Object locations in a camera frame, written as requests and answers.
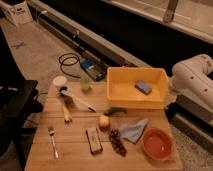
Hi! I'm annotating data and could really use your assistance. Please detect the blue grey towel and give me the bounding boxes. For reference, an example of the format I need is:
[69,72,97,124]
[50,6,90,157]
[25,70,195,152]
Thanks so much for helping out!
[119,119,148,144]

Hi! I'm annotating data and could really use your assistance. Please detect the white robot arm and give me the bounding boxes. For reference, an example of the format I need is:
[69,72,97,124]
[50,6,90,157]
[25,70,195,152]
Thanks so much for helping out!
[169,54,213,109]

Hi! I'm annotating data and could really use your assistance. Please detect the red bowl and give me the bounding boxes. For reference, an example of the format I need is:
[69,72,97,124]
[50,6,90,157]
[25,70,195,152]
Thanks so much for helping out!
[141,127,174,161]

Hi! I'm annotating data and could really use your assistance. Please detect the blue black electronic box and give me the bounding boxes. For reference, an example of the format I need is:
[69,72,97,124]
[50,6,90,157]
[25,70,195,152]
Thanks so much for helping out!
[80,59,106,81]

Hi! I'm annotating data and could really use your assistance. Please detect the yellow plastic bin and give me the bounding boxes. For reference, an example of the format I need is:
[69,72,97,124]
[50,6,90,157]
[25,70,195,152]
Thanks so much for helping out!
[107,67,168,109]

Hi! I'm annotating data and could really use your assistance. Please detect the green plastic cup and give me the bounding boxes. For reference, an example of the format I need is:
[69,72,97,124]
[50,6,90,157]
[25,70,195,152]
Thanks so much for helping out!
[80,76,90,92]

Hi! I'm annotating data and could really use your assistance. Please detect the green pepper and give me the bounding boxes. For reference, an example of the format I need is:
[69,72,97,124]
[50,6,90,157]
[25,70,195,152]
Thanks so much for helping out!
[104,107,127,116]

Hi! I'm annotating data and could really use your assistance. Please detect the blue sponge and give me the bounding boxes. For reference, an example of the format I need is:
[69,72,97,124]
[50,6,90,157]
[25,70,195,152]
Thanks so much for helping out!
[135,80,152,95]

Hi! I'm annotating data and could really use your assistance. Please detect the yellow apple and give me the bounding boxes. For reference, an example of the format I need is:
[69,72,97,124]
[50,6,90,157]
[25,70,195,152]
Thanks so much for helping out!
[99,115,110,130]

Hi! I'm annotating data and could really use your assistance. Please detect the black whiteboard eraser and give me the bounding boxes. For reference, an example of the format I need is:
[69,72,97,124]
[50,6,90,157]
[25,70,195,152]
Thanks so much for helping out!
[86,127,103,155]

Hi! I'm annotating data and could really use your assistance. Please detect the dark grape bunch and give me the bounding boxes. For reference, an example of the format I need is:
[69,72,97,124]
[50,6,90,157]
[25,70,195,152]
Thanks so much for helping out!
[109,129,127,157]

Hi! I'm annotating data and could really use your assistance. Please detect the silver fork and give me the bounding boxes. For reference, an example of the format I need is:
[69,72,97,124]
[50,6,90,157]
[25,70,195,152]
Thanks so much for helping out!
[48,126,59,159]

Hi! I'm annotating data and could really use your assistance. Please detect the black chair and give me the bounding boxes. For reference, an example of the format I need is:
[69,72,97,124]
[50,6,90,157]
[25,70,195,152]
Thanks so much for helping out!
[0,80,43,170]

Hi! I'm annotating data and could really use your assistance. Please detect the white cardboard box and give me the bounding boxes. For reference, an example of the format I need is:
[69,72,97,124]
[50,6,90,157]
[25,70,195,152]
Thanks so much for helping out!
[0,0,33,26]

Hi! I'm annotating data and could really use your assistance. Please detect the black coiled cable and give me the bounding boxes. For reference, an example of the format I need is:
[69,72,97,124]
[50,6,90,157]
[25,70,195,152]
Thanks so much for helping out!
[58,52,83,80]

